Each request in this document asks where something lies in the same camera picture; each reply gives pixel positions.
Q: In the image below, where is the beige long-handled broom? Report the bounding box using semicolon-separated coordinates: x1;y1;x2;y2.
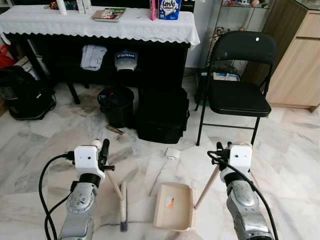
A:
90;139;130;233

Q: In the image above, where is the small brown object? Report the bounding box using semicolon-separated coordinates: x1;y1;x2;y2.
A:
106;125;125;136

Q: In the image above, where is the black round bin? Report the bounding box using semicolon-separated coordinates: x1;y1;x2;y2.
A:
97;85;135;129

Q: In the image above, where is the black soft bag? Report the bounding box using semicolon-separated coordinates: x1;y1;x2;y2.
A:
134;86;191;145

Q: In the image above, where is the green box with white lid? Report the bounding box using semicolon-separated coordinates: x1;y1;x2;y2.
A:
195;70;241;106

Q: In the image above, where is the white BitRobot logo cover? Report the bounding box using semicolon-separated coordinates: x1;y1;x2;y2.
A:
115;49;139;72

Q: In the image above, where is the white plastic robot shell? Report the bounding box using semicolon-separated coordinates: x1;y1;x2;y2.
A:
80;44;108;72

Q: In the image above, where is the black backpack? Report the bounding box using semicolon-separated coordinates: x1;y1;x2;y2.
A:
0;65;57;121

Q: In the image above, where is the black upright piano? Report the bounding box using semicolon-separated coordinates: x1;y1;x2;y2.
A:
0;0;193;101

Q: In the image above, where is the black folding chair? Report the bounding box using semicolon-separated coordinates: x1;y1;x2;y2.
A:
196;31;278;147

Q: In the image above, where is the printed cardboard box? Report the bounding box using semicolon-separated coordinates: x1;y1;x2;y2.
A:
14;55;38;81

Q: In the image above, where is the glass display cabinet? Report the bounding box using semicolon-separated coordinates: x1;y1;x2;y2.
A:
200;0;281;71

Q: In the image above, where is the green illustrated book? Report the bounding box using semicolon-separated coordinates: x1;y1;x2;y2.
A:
91;6;127;23

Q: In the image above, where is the red plastic bag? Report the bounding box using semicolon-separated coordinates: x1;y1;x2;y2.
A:
0;44;15;69

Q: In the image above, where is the blue Love Letters tin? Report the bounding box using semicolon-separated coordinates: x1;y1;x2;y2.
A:
158;0;182;21

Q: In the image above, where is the pink tall box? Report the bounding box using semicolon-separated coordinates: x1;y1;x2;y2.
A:
150;0;158;21

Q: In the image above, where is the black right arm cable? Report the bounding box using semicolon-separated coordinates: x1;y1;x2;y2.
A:
206;149;280;240

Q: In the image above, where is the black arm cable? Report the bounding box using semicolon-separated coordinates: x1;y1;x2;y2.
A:
206;149;280;240
38;151;76;240

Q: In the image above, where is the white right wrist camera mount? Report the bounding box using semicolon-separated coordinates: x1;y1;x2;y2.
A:
228;143;253;174

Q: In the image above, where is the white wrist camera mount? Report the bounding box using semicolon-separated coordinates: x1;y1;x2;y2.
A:
73;145;106;182
228;143;253;174

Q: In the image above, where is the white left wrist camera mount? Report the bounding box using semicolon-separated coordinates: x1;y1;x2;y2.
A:
73;145;106;182

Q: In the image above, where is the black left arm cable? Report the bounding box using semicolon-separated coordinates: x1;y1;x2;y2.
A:
38;151;76;240

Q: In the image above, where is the blue-handled white lint roller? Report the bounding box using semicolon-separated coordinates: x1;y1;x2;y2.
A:
56;0;68;16

